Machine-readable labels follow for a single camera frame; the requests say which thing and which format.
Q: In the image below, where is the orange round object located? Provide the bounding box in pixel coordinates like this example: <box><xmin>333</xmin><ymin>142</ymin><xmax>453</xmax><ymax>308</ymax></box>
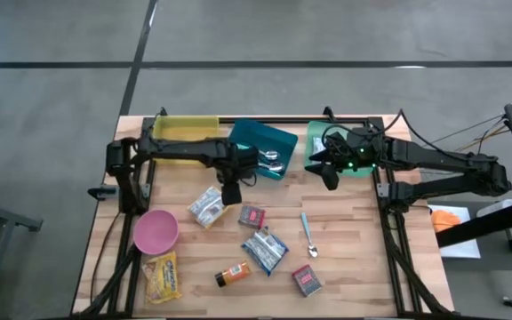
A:
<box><xmin>431</xmin><ymin>209</ymin><xmax>461</xmax><ymax>234</ymax></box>

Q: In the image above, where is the yellow Maruchan ramen packet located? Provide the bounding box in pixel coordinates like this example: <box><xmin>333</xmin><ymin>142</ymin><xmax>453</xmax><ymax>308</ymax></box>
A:
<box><xmin>141</xmin><ymin>251</ymin><xmax>183</xmax><ymax>305</ymax></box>

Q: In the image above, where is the yellow translucent plastic bin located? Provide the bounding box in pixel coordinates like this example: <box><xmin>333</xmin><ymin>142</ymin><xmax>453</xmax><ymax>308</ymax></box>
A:
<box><xmin>152</xmin><ymin>116</ymin><xmax>220</xmax><ymax>165</ymax></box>

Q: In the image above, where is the pink plastic bowl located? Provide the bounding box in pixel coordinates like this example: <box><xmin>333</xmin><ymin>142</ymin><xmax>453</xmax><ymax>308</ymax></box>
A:
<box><xmin>132</xmin><ymin>209</ymin><xmax>180</xmax><ymax>256</ymax></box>

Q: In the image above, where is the red patterned card box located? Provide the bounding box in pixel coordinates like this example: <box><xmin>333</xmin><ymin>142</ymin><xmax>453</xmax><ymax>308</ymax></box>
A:
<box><xmin>237</xmin><ymin>204</ymin><xmax>267</xmax><ymax>230</ymax></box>
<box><xmin>291</xmin><ymin>264</ymin><xmax>324</xmax><ymax>298</ymax></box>

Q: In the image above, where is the silver spoon with mint handle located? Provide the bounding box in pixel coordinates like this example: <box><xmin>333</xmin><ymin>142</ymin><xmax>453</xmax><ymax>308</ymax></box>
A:
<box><xmin>258</xmin><ymin>160</ymin><xmax>285</xmax><ymax>173</ymax></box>

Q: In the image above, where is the blue plastic bin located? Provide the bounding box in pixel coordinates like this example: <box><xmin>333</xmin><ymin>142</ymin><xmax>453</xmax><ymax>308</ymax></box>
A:
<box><xmin>228</xmin><ymin>118</ymin><xmax>300</xmax><ymax>181</ymax></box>

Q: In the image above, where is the orange spice bottle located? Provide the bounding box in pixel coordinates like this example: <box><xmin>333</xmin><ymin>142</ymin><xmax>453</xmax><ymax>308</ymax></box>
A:
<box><xmin>214</xmin><ymin>261</ymin><xmax>252</xmax><ymax>288</ymax></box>

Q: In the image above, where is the silver spoon with pale-blue handle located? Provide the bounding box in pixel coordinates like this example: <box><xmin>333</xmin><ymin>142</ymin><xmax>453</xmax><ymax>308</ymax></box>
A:
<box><xmin>300</xmin><ymin>212</ymin><xmax>319</xmax><ymax>259</ymax></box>

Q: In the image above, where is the blue ramen packet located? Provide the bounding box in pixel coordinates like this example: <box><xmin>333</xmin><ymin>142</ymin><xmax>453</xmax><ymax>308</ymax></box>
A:
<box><xmin>241</xmin><ymin>226</ymin><xmax>290</xmax><ymax>276</ymax></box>

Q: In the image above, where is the green translucent plastic bin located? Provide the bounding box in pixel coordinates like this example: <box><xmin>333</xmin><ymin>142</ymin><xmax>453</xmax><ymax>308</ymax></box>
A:
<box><xmin>303</xmin><ymin>119</ymin><xmax>375</xmax><ymax>179</ymax></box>

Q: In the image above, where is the ramen packet with yellow edge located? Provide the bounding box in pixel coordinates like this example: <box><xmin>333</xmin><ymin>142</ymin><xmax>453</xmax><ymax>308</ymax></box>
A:
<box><xmin>187</xmin><ymin>185</ymin><xmax>230</xmax><ymax>230</ymax></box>

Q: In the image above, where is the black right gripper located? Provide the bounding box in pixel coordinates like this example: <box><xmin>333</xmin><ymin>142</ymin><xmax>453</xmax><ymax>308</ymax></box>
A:
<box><xmin>304</xmin><ymin>128</ymin><xmax>386</xmax><ymax>191</ymax></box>

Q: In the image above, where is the white paper sheet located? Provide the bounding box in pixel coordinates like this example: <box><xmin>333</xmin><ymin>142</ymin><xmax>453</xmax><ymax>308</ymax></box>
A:
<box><xmin>428</xmin><ymin>204</ymin><xmax>482</xmax><ymax>260</ymax></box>

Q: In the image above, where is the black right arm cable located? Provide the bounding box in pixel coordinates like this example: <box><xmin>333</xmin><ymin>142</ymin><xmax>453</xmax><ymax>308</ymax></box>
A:
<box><xmin>373</xmin><ymin>108</ymin><xmax>479</xmax><ymax>157</ymax></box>

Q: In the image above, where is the white plastic container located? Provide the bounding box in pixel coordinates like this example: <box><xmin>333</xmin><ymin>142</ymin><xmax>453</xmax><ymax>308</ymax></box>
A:
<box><xmin>476</xmin><ymin>198</ymin><xmax>512</xmax><ymax>219</ymax></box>

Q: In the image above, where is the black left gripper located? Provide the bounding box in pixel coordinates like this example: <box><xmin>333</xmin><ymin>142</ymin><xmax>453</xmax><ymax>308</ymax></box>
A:
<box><xmin>213</xmin><ymin>144</ymin><xmax>260</xmax><ymax>206</ymax></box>

